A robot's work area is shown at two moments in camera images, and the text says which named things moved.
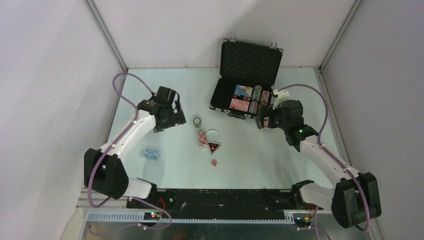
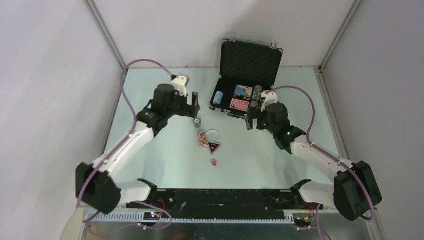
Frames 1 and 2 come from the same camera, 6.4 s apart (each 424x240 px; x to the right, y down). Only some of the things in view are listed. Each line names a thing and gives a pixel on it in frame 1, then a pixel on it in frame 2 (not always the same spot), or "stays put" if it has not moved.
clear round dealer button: x=212 y=135 stays put
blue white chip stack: x=152 y=154 to x=218 y=97
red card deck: x=239 y=104 stays put
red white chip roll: x=203 y=140 stays put
